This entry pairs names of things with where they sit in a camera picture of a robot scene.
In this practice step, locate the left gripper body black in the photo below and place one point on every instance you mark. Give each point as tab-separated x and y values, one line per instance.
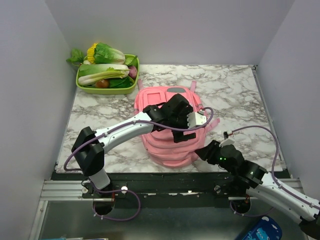
181	120

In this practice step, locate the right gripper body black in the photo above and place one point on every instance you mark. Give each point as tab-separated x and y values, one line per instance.
215	156

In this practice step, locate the pink student backpack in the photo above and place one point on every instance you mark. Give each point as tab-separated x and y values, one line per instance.
160	145

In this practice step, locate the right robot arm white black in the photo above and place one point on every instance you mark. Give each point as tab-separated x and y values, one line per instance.
260	183

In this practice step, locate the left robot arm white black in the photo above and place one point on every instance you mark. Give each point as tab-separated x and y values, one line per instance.
90	147

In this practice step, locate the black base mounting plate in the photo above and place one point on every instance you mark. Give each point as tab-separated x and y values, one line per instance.
151	190

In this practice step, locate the purple toy vegetable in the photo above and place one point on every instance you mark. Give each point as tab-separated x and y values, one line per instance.
133	71

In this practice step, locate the brown toy mushroom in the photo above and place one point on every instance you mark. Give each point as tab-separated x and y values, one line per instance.
102	84

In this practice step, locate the green plastic tray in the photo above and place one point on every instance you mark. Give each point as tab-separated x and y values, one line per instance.
117	86

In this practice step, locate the upper toy cabbage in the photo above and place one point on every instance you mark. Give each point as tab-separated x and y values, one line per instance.
105	54

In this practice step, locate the blue pencil case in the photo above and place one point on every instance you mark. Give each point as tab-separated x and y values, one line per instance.
266	228

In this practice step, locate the yellow artificial flower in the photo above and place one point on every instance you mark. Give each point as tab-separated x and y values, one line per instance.
91	52

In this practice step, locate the green artificial leaf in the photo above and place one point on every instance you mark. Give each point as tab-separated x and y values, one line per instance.
76	56

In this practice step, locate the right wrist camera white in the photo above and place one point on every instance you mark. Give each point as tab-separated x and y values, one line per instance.
228	139

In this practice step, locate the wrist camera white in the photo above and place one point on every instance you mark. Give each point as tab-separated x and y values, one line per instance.
197	120
228	139

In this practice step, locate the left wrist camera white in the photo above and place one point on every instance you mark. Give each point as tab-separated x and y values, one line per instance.
197	120

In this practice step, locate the aluminium rail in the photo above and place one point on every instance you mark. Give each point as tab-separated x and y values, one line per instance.
72	190

